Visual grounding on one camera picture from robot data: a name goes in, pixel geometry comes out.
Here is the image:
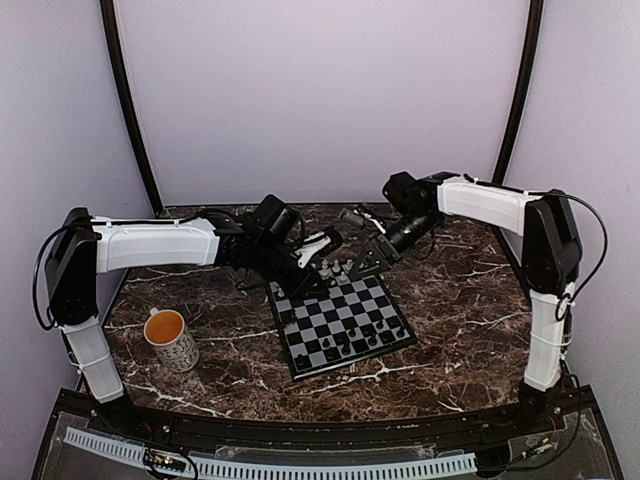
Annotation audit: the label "black piece edge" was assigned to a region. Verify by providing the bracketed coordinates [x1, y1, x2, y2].
[295, 354, 307, 368]

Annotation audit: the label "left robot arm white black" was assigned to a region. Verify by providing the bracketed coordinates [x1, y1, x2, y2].
[31, 195, 331, 436]

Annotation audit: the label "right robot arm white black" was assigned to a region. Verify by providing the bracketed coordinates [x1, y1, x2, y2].
[341, 171, 590, 392]

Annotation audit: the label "black frame post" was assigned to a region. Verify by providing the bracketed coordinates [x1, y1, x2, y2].
[99, 0, 164, 216]
[492, 0, 544, 185]

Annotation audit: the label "left black frame post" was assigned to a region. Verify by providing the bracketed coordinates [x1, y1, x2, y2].
[99, 0, 164, 216]

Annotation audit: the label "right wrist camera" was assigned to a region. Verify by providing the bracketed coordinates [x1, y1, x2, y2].
[339, 208, 386, 234]

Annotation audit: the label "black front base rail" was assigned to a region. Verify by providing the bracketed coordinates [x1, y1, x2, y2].
[54, 384, 596, 456]

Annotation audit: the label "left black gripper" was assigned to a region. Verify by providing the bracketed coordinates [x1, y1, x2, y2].
[252, 238, 331, 303]

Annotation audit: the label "black knight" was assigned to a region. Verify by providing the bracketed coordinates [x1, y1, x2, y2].
[380, 331, 394, 344]

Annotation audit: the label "right black frame post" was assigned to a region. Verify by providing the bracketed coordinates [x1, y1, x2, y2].
[492, 0, 544, 185]

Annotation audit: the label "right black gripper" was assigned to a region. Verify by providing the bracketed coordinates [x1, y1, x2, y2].
[350, 209, 441, 278]

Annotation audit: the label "black grey chess board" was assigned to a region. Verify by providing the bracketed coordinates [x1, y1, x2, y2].
[266, 275, 417, 381]

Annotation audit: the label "patterned mug with yellow interior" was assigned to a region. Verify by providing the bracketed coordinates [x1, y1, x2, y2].
[143, 308, 200, 373]

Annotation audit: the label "white slotted cable duct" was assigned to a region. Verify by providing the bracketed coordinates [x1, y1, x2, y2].
[63, 427, 477, 479]

